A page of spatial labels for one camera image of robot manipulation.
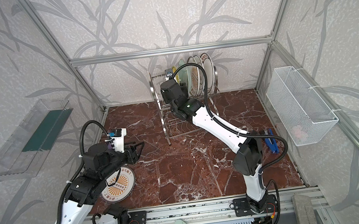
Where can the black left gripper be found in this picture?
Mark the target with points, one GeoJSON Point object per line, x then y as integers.
{"type": "Point", "coordinates": [128, 153]}

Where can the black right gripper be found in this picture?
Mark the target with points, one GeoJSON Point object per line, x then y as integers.
{"type": "Point", "coordinates": [169, 88]}

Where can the light green flower plate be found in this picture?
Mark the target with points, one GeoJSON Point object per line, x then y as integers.
{"type": "Point", "coordinates": [183, 74]}

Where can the orange sunburst plate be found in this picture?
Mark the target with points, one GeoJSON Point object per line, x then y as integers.
{"type": "Point", "coordinates": [193, 74]}
{"type": "Point", "coordinates": [119, 185]}

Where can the white plate black quatrefoil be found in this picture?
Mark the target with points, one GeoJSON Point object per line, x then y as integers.
{"type": "Point", "coordinates": [201, 82]}

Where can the white plate green text rim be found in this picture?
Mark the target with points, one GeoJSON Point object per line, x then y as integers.
{"type": "Point", "coordinates": [208, 66]}

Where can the yellow ribbed plate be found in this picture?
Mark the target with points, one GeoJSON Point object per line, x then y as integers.
{"type": "Point", "coordinates": [176, 77]}

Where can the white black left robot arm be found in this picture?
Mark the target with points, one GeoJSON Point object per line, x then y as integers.
{"type": "Point", "coordinates": [81, 193]}

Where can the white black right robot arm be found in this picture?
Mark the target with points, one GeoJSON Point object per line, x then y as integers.
{"type": "Point", "coordinates": [246, 146]}

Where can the blue clip tool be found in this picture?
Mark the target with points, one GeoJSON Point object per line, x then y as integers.
{"type": "Point", "coordinates": [270, 142]}

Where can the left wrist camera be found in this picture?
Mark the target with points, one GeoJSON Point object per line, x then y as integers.
{"type": "Point", "coordinates": [116, 138]}

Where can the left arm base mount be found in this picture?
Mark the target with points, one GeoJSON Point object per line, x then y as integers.
{"type": "Point", "coordinates": [138, 217]}

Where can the clear plastic wall shelf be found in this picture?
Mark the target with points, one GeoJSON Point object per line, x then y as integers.
{"type": "Point", "coordinates": [24, 153]}

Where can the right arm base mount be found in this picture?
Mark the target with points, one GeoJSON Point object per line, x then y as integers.
{"type": "Point", "coordinates": [247, 206]}

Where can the white wire mesh basket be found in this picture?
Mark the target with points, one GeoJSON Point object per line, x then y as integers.
{"type": "Point", "coordinates": [303, 113]}

